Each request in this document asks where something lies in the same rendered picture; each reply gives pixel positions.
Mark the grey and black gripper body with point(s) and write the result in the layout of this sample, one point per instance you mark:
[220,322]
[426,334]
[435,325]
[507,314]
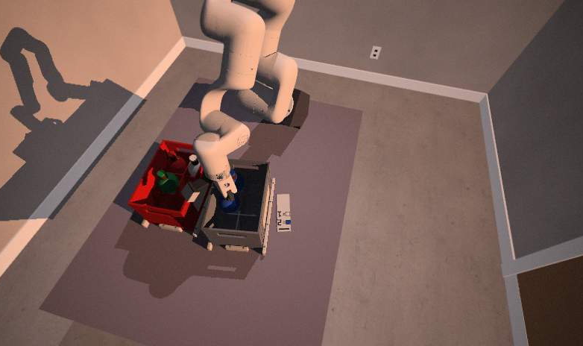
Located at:
[225,185]

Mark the white paper strip with printed marks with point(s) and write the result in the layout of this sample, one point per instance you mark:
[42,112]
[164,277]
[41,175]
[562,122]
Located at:
[283,213]

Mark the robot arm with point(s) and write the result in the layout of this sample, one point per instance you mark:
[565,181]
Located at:
[250,53]

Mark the green bottle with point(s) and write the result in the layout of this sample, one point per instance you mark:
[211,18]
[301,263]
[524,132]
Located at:
[167,182]

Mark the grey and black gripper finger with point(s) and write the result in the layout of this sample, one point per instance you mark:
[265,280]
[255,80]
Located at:
[230,196]

